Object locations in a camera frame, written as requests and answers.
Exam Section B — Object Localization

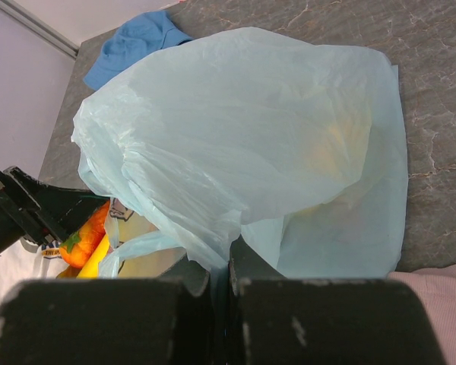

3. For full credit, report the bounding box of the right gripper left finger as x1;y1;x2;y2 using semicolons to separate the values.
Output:
0;259;214;364

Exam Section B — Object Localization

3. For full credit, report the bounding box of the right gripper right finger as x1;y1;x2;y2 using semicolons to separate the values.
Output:
227;239;445;364

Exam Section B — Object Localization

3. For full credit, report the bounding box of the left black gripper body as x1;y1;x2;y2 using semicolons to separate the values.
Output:
0;171;26;254

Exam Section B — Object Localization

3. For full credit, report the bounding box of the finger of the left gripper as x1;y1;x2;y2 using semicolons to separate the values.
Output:
0;167;109;246

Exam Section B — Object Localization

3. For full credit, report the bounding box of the orange persimmon fruit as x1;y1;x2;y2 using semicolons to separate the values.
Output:
59;202;109;268

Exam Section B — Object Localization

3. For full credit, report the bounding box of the light blue plastic bag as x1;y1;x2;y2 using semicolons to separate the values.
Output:
71;27;408;278

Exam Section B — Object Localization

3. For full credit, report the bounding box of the white printed t-shirt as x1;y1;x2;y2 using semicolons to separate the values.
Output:
0;238;68;304

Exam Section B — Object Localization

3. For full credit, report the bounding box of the yellow banana bunch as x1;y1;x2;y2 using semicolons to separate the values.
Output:
56;234;110;278

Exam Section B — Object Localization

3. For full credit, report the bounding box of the pink folded cloth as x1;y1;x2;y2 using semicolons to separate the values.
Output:
388;265;456;364

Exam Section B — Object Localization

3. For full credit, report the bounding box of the blue bucket hat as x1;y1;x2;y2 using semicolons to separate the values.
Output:
84;11;192;90

